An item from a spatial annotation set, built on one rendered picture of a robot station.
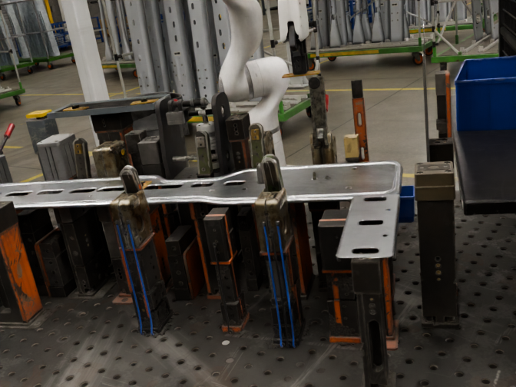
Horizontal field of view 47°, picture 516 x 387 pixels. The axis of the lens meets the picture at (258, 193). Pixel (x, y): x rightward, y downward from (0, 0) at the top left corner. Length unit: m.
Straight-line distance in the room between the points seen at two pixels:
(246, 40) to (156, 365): 0.98
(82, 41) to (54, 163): 3.71
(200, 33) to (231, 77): 4.37
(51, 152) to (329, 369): 1.03
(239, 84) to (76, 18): 3.70
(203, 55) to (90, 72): 1.31
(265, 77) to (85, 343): 0.97
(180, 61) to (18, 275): 4.98
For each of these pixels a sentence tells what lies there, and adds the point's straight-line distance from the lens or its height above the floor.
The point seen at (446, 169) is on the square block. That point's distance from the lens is 1.24.
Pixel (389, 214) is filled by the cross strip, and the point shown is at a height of 1.00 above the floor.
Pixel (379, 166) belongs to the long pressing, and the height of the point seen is 1.00.
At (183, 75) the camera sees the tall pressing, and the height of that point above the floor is 0.61.
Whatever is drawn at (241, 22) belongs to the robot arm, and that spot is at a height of 1.35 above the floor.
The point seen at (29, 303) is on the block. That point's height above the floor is 0.75.
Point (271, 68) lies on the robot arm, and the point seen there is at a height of 1.19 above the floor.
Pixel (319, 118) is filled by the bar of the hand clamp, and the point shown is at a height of 1.11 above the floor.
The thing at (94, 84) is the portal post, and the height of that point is 0.79.
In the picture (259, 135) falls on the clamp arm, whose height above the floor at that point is 1.08.
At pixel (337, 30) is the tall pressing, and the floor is 0.56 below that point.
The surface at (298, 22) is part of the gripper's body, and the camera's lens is 1.30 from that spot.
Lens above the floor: 1.47
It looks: 20 degrees down
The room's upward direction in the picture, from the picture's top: 9 degrees counter-clockwise
